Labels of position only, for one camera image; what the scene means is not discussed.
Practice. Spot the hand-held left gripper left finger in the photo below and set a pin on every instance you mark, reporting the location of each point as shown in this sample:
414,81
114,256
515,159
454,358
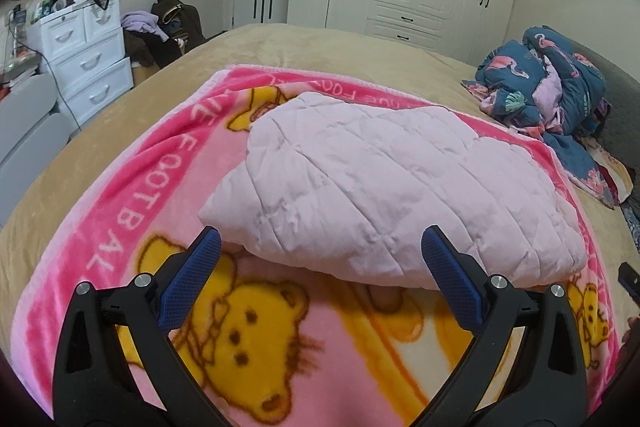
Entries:
192,282

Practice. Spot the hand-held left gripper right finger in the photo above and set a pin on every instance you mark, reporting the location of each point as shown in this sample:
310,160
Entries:
452,282

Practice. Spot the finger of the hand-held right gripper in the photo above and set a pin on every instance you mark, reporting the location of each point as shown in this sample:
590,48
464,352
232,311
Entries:
630,279

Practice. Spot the pink quilted jacket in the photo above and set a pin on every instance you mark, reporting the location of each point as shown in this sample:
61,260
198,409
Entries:
390,187

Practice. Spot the dark brown clothes pile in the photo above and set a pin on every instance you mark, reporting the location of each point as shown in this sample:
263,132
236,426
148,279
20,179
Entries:
150,49

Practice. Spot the pile of dark clothes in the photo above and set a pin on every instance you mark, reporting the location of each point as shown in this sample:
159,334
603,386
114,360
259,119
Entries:
182,19

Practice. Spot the red patterned cloth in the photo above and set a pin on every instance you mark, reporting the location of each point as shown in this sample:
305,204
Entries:
612,177

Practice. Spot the pink bear printed blanket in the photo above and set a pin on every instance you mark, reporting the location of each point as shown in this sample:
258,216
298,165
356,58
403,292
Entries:
150,187

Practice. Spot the grey bed headboard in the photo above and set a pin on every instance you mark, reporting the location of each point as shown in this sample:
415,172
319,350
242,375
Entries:
620,77

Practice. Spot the blue flamingo printed quilt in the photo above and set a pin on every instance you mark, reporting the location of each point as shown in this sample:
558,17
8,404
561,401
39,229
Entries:
545,82

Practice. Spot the grey chair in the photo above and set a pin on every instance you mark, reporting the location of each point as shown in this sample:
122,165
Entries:
27,127

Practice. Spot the white drawer cabinet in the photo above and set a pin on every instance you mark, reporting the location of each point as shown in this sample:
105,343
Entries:
82,57

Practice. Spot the bed with tan cover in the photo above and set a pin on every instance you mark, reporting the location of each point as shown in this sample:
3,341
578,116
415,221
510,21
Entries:
310,47

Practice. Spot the purple cloth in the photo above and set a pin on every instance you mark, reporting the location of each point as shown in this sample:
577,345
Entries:
142,23

